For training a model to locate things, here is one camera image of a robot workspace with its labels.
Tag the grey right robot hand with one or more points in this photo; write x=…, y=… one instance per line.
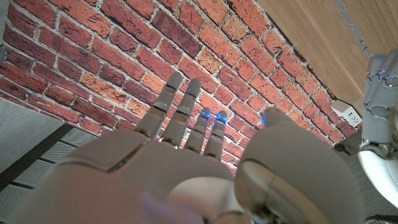
x=273, y=168

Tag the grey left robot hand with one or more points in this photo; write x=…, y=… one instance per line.
x=381, y=102

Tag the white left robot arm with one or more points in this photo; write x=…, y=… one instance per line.
x=381, y=175

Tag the white power strip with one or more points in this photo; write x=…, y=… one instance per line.
x=346, y=112

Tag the red brick print backdrop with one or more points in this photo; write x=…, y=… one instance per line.
x=171, y=62

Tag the grey perforated panel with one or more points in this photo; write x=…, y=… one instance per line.
x=34, y=174

